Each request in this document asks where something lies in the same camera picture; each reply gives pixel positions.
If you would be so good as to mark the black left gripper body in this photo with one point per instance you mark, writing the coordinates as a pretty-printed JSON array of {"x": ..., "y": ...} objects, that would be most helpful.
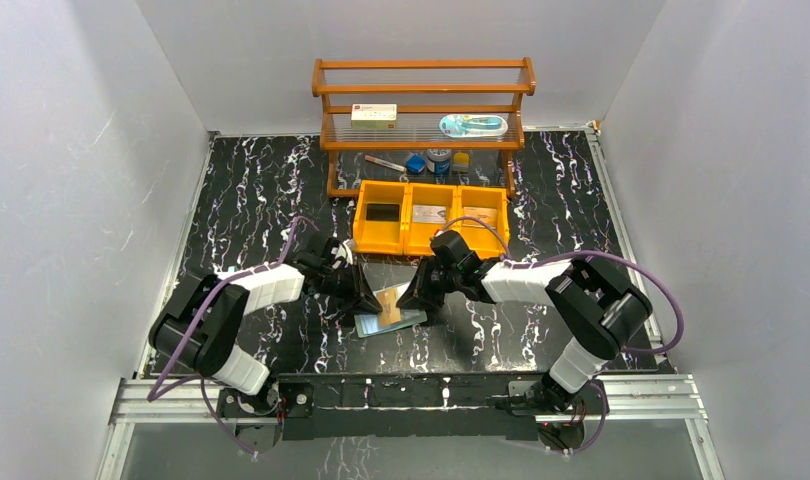
[{"x": 351, "y": 286}]

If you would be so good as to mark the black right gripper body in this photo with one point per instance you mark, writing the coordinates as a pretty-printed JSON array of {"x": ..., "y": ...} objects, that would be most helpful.
[{"x": 429, "y": 285}]

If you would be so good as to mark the green card holder wallet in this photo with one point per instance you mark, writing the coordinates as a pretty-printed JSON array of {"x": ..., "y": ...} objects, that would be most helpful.
[{"x": 367, "y": 325}]

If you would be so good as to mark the tan printed card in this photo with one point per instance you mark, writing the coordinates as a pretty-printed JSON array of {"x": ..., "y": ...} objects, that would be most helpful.
[{"x": 476, "y": 216}]

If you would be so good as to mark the orange three-compartment bin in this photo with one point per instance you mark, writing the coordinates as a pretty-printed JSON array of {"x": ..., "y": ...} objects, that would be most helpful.
[{"x": 413, "y": 239}]

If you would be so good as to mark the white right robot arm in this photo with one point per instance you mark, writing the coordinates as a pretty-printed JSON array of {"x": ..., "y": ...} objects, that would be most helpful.
[{"x": 599, "y": 304}]

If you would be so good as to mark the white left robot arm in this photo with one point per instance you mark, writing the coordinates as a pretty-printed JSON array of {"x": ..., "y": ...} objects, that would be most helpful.
[{"x": 199, "y": 324}]

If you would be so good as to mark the silver card in bin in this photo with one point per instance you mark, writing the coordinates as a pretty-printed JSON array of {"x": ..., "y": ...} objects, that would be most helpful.
[{"x": 429, "y": 214}]

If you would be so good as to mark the black card in bin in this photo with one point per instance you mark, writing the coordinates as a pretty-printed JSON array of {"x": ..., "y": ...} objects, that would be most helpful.
[{"x": 383, "y": 212}]

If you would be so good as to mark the small yellow object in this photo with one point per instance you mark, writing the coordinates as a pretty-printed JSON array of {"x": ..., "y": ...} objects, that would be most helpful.
[{"x": 460, "y": 162}]

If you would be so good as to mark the round blue white tin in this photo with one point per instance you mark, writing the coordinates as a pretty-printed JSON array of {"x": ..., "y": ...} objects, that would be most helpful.
[{"x": 439, "y": 161}]

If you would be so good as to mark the brown white marker pen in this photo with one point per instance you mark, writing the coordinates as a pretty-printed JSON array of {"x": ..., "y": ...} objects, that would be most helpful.
[{"x": 385, "y": 163}]

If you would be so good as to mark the small blue object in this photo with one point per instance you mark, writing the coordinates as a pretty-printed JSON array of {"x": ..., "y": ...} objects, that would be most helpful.
[{"x": 415, "y": 164}]

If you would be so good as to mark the blue oval packaged item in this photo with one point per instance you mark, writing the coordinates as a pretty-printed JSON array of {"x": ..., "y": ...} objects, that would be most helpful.
[{"x": 473, "y": 125}]

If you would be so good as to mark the white red box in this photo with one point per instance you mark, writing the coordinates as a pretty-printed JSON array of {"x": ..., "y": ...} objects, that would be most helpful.
[{"x": 373, "y": 116}]

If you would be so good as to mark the wooden shelf rack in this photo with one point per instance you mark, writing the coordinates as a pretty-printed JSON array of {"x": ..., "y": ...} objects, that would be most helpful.
[{"x": 423, "y": 91}]

